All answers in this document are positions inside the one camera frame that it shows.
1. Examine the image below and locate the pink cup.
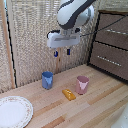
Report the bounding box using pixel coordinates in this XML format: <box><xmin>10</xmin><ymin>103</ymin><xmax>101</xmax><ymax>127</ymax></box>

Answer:
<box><xmin>75</xmin><ymin>75</ymin><xmax>90</xmax><ymax>96</ymax></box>

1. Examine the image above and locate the brown drawer cabinet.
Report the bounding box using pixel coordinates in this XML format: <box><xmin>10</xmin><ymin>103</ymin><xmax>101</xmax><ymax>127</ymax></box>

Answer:
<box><xmin>87</xmin><ymin>9</ymin><xmax>128</xmax><ymax>83</ymax></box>

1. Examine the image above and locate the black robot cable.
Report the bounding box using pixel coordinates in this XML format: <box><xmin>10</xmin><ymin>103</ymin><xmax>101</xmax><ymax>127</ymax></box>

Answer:
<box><xmin>79</xmin><ymin>14</ymin><xmax>128</xmax><ymax>38</ymax></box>

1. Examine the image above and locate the wooden post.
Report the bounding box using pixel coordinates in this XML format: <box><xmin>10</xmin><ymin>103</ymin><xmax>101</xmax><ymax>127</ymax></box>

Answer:
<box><xmin>0</xmin><ymin>0</ymin><xmax>17</xmax><ymax>90</ymax></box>

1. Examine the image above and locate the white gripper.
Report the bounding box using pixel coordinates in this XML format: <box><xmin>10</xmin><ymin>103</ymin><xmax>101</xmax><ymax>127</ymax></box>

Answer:
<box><xmin>46</xmin><ymin>28</ymin><xmax>82</xmax><ymax>58</ymax></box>

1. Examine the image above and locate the bright blue vase cup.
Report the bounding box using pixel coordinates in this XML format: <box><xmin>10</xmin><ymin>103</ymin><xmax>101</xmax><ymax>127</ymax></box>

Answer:
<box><xmin>41</xmin><ymin>71</ymin><xmax>55</xmax><ymax>91</ymax></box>

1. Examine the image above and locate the white patterned plate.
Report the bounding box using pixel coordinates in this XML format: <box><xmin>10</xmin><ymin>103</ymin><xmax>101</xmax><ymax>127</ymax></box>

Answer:
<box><xmin>0</xmin><ymin>95</ymin><xmax>34</xmax><ymax>128</ymax></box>

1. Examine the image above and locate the short silver drawer handle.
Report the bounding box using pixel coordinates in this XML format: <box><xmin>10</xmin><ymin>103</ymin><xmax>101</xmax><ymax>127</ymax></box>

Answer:
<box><xmin>105</xmin><ymin>28</ymin><xmax>128</xmax><ymax>37</ymax></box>

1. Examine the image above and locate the yellow orange oblong object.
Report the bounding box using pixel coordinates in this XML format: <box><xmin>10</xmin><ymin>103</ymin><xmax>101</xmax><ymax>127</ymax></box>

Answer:
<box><xmin>61</xmin><ymin>88</ymin><xmax>77</xmax><ymax>102</ymax></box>

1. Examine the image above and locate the long silver drawer handle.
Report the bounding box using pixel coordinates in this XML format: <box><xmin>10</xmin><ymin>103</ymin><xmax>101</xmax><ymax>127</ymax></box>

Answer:
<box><xmin>96</xmin><ymin>55</ymin><xmax>122</xmax><ymax>67</ymax></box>

